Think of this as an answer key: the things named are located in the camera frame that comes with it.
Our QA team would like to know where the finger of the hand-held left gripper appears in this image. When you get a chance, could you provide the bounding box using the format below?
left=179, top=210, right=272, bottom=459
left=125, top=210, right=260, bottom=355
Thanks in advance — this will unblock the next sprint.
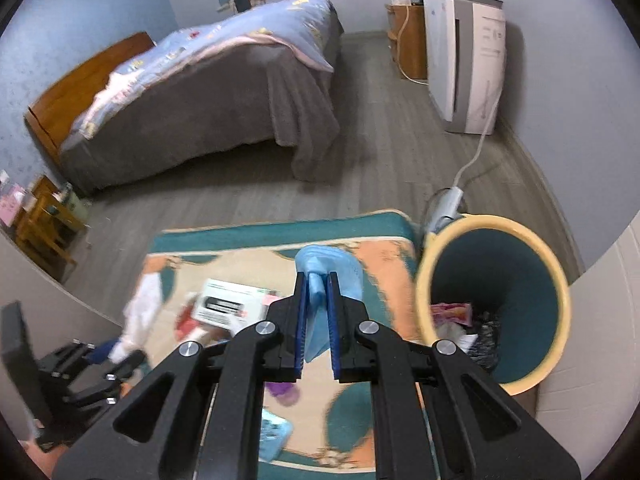
left=65, top=351, right=148, bottom=408
left=37, top=342, right=108, bottom=376

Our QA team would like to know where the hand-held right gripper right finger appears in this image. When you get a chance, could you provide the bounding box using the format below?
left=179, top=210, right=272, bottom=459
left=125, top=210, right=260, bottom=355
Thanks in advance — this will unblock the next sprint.
left=327, top=271, right=583, bottom=480

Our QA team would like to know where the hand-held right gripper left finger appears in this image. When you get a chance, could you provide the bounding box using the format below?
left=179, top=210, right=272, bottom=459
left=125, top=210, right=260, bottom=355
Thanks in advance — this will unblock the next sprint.
left=52, top=271, right=307, bottom=480

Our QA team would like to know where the small purple packet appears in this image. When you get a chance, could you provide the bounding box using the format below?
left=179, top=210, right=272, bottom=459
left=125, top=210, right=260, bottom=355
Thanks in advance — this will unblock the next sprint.
left=265, top=380, right=301, bottom=408

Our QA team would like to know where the blue face mask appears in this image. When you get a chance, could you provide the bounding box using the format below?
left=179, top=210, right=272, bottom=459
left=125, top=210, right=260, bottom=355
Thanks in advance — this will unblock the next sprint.
left=295, top=245, right=366, bottom=363

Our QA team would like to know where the green white medicine box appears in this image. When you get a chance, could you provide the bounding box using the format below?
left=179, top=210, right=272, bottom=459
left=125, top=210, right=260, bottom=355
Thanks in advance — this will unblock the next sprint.
left=191, top=279, right=281, bottom=336

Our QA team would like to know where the white tissue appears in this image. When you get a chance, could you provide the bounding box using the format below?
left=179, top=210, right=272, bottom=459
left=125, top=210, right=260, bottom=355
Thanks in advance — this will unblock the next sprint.
left=107, top=270, right=163, bottom=363

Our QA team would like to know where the red patterned box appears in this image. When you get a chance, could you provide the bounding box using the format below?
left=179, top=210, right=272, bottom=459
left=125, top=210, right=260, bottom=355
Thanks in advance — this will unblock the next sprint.
left=174, top=305, right=213, bottom=346

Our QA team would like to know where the blue packet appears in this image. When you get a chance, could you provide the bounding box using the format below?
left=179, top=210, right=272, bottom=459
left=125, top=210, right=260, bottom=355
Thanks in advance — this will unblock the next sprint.
left=260, top=407, right=294, bottom=461

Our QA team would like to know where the purple foil wrapper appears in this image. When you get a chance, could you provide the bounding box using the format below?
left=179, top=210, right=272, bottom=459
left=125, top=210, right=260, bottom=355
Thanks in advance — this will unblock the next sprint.
left=431, top=302, right=473, bottom=328

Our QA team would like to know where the clear plastic bag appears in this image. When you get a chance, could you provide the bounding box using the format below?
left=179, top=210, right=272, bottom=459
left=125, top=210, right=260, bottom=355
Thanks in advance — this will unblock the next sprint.
left=440, top=322, right=478, bottom=356

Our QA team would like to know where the black plastic bag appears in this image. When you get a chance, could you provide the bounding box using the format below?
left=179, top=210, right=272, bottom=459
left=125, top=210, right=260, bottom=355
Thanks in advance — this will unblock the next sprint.
left=467, top=312, right=503, bottom=376

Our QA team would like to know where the yellow waste bin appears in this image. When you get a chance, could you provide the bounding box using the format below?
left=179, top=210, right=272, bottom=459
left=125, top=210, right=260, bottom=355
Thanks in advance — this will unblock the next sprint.
left=415, top=215, right=571, bottom=396

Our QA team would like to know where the teal orange patterned mat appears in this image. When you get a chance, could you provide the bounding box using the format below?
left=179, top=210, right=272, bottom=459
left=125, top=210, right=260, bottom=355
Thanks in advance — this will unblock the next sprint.
left=135, top=210, right=426, bottom=480

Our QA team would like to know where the wooden nightstand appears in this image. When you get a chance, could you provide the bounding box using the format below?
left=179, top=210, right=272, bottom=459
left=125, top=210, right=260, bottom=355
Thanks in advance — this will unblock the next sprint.
left=15, top=175, right=91, bottom=281

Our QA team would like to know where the green white container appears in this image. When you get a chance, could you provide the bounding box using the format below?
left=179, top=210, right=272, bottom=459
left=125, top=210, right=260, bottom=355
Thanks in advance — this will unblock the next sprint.
left=60, top=182, right=88, bottom=216

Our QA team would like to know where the pink paper box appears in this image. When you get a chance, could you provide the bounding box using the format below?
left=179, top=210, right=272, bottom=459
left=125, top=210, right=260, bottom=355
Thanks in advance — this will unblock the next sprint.
left=0, top=170, right=28, bottom=226

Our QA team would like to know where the white power strip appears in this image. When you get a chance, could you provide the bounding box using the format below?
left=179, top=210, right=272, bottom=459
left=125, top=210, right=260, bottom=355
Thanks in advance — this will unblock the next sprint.
left=426, top=186, right=466, bottom=233

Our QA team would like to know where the bed with grey blanket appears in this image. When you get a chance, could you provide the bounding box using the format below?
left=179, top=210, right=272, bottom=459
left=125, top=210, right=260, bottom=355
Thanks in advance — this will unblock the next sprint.
left=60, top=7, right=346, bottom=193

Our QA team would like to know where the white wardrobe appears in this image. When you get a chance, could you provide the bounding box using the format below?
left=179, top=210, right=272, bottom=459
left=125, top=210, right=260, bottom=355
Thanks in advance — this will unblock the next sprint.
left=537, top=220, right=640, bottom=461

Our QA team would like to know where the wooden bed headboard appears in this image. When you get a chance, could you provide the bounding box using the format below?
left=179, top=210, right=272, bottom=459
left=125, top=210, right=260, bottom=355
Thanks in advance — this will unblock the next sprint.
left=24, top=31, right=156, bottom=163

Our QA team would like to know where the white air purifier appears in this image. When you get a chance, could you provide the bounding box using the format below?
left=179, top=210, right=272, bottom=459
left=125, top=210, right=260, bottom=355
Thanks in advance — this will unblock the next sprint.
left=423, top=0, right=507, bottom=136

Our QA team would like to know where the wooden cabinet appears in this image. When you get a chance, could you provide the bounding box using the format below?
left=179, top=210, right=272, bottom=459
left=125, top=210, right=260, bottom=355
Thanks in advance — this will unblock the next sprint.
left=385, top=2, right=428, bottom=81

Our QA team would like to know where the blue floral quilt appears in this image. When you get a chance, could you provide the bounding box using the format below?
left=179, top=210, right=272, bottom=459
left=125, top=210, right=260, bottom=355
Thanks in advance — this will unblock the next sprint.
left=60, top=0, right=335, bottom=141

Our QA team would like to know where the white power cable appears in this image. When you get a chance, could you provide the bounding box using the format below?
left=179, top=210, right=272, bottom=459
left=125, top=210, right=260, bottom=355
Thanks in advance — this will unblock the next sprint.
left=452, top=82, right=503, bottom=190

